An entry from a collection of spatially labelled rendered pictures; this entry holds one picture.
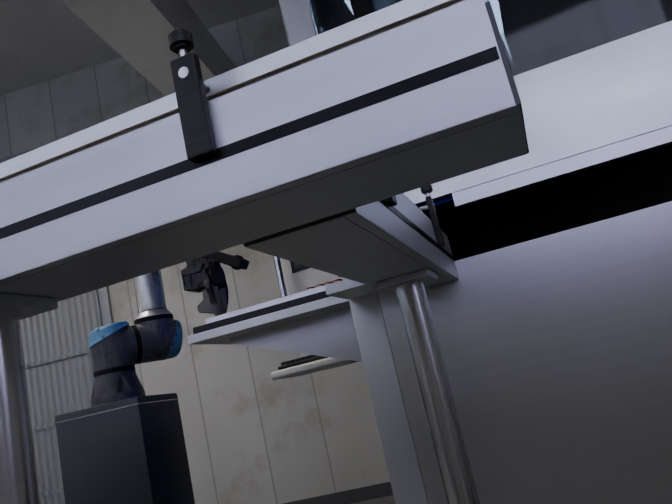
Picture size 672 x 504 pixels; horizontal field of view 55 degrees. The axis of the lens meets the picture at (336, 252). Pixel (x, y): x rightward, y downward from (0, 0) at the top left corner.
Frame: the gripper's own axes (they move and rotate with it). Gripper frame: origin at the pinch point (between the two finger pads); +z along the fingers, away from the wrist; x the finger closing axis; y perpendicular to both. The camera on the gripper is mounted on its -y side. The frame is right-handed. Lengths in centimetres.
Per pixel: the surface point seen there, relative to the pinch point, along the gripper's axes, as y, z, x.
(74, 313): 243, -75, -238
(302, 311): -24.8, 5.4, 11.0
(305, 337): -20.9, 10.1, 2.5
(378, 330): -40.7, 13.6, 12.5
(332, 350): -26.6, 14.5, 2.5
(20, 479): -23, 25, 89
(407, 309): -52, 13, 34
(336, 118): -63, 4, 95
